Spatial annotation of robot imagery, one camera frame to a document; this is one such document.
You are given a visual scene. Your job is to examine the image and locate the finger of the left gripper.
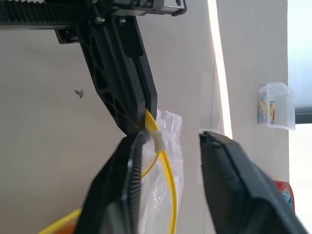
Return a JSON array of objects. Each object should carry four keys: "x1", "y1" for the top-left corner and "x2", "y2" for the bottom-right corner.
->
[
  {"x1": 113, "y1": 15, "x2": 158, "y2": 130},
  {"x1": 77, "y1": 16, "x2": 147, "y2": 137}
]

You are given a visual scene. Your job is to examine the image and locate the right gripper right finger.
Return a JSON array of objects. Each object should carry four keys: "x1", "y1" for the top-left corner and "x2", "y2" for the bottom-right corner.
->
[{"x1": 198, "y1": 131, "x2": 309, "y2": 234}]

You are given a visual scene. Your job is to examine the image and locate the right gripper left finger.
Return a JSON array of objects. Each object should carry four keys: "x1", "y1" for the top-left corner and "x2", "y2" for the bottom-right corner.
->
[{"x1": 75, "y1": 133, "x2": 145, "y2": 234}]

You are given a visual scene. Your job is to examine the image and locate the toy hot dog bread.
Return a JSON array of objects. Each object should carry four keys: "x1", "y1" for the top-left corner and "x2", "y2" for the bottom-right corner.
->
[{"x1": 42, "y1": 214, "x2": 82, "y2": 234}]

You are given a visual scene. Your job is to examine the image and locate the clear yellow-zipper plastic bag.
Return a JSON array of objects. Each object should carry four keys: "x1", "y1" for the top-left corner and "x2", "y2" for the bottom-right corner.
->
[{"x1": 36, "y1": 107, "x2": 185, "y2": 234}]

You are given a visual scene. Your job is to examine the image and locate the red tape roll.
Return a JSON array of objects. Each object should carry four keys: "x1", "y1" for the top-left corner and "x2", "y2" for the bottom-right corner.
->
[{"x1": 274, "y1": 180, "x2": 296, "y2": 215}]

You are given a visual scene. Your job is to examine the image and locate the small colourful box contents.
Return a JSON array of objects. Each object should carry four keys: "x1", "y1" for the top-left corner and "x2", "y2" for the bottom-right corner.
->
[{"x1": 259, "y1": 94, "x2": 276, "y2": 125}]

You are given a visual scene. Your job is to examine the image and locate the clear plastic box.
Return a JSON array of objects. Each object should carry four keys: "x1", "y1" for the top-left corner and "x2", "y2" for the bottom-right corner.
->
[{"x1": 257, "y1": 82, "x2": 296, "y2": 132}]

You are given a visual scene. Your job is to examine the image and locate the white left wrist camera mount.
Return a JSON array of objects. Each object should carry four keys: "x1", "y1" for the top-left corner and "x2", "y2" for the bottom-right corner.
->
[{"x1": 152, "y1": 0, "x2": 183, "y2": 11}]

